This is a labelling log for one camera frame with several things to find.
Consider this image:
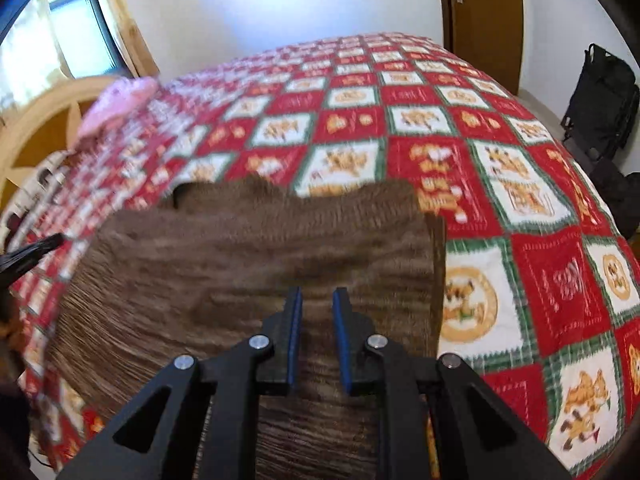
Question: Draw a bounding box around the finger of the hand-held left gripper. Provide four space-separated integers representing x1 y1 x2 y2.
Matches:
0 232 66 286

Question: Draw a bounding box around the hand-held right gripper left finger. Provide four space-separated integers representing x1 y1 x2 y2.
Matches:
57 287 303 480

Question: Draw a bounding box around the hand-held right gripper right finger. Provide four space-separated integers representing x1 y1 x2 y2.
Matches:
332 287 573 480

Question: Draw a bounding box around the brown knitted sun-pattern sweater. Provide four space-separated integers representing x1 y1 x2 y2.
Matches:
47 176 446 480

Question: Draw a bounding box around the grey patterned pillow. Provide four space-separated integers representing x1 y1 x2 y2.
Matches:
0 152 76 251

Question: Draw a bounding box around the cream and brown headboard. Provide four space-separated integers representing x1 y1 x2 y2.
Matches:
0 76 118 211

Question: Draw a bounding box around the pink pillow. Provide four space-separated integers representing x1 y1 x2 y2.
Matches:
75 77 158 148

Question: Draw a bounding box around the cream sheer curtain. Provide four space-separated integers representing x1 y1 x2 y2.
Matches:
0 0 76 111

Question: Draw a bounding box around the red checkered printed bedspread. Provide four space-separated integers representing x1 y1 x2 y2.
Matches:
0 34 640 480

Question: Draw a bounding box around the window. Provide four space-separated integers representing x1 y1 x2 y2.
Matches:
47 0 126 78

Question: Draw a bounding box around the cream patterned curtain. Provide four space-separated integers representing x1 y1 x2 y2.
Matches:
97 0 161 78

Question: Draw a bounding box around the black bag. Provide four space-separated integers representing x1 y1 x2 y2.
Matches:
590 157 640 241

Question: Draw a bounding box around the brown wooden door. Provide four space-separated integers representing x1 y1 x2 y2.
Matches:
435 0 525 96

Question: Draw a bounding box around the black backpack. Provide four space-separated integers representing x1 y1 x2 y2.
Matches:
560 44 640 156

